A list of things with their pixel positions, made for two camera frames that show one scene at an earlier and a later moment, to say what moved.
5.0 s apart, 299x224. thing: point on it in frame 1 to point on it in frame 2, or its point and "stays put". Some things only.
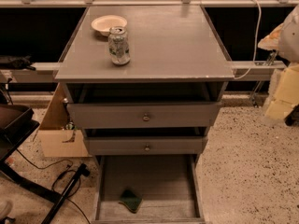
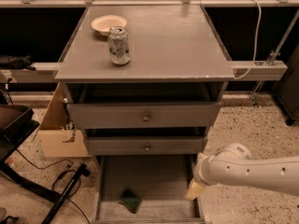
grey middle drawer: (146, 146) stays put
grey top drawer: (142, 115) stays put
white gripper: (291, 36) to (202, 171)
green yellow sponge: (131, 200) stays put
